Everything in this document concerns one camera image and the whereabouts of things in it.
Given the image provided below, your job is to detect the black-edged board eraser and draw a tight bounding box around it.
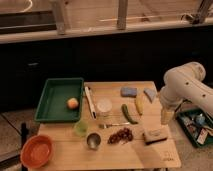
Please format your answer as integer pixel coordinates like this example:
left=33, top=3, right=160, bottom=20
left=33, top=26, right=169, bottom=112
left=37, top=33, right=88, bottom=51
left=143, top=128, right=168, bottom=145

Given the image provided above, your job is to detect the small metal cup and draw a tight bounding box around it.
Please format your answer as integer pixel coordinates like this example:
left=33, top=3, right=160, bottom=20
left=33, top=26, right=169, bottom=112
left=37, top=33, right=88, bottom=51
left=87, top=133, right=101, bottom=150

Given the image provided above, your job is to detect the metal fork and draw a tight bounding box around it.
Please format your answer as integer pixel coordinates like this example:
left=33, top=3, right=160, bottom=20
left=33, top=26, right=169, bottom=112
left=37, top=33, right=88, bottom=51
left=99, top=122, right=130, bottom=129

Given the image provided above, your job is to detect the green bin with items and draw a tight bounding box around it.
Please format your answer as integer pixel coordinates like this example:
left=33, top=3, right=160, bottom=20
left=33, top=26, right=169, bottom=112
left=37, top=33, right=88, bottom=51
left=176, top=109, right=213, bottom=148

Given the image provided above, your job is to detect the yellow banana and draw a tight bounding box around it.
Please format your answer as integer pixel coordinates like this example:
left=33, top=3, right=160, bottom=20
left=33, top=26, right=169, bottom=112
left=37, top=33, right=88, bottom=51
left=135, top=96, right=143, bottom=115

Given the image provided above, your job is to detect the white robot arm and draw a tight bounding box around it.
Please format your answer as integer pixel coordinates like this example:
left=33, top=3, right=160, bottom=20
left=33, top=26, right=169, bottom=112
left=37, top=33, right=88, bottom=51
left=159, top=62, right=213, bottom=125

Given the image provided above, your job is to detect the red bowl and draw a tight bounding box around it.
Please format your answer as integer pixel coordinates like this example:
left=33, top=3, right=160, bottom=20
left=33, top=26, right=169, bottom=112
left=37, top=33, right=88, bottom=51
left=20, top=135, right=53, bottom=169

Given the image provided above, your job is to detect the green plastic cup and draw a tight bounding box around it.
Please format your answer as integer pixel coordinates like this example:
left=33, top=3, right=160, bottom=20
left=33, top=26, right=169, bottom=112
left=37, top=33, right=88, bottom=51
left=74, top=120, right=88, bottom=137

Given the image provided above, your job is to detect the wooden folding table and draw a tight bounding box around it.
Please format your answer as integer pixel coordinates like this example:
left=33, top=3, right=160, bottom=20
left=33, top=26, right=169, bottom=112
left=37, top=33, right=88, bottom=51
left=33, top=82, right=181, bottom=171

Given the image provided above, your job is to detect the dark red grape bunch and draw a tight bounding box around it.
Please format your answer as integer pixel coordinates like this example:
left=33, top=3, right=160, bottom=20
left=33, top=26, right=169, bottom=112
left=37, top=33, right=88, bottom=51
left=108, top=128, right=134, bottom=144

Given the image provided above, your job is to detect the blue-grey cloth piece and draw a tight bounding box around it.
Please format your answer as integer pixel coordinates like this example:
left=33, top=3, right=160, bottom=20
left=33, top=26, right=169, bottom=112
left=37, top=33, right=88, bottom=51
left=144, top=88, right=156, bottom=102

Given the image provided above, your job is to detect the green cucumber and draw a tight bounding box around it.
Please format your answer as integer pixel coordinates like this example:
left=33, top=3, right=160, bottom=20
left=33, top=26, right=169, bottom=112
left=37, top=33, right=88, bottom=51
left=121, top=104, right=138, bottom=124

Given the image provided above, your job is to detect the orange peach fruit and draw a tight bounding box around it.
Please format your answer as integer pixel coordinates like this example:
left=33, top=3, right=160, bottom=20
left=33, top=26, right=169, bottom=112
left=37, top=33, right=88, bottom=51
left=67, top=98, right=79, bottom=109

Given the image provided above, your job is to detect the blue sponge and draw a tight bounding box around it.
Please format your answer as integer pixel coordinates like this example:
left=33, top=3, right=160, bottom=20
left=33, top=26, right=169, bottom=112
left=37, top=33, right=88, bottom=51
left=121, top=87, right=137, bottom=97

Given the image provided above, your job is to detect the green plastic tray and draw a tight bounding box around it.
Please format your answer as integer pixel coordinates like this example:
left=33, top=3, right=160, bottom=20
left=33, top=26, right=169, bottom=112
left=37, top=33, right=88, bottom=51
left=35, top=78, right=84, bottom=123

